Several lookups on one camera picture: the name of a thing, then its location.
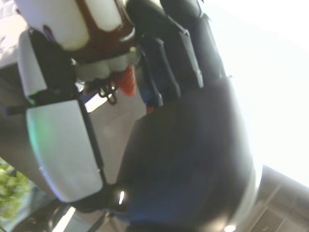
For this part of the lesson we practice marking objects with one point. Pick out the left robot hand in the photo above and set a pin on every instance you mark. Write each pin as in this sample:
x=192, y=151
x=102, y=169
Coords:
x=183, y=157

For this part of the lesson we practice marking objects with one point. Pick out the toy chocolate dessert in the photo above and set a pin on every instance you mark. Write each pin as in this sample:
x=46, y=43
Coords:
x=72, y=19

